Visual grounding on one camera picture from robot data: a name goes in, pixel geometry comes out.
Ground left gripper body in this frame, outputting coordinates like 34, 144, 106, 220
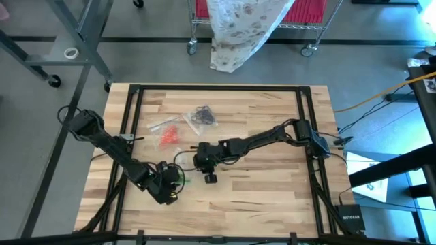
146, 163, 181, 206

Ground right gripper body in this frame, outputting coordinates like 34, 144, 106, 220
192, 141, 228, 174

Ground black rubber band pile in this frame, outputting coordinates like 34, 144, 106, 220
190, 105, 217, 126

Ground orange rubber band pile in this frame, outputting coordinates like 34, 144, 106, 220
159, 125, 180, 146

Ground white floral cloth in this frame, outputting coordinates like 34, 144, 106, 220
206, 0, 298, 74

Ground red plastic bin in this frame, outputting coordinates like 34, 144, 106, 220
195, 0, 211, 20
281, 0, 328, 25

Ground white tape roll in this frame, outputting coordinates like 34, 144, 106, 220
63, 47, 80, 61

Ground white paper sheet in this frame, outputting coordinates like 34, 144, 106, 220
345, 151, 389, 203

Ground black stand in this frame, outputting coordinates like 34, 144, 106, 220
347, 63, 436, 244

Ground black aluminium table frame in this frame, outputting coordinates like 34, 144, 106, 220
0, 84, 436, 245

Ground black cable bundle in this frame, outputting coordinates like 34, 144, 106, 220
75, 154, 132, 235

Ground black Netgear network switch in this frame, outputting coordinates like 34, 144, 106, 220
334, 203, 366, 235

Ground grey wheeled table frame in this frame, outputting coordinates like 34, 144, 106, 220
0, 0, 145, 93

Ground chrome wire shelf cart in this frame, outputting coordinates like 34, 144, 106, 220
185, 0, 345, 58

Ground black floor cables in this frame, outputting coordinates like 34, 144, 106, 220
338, 88, 420, 134

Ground yellow cable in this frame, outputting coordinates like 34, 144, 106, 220
332, 70, 436, 114

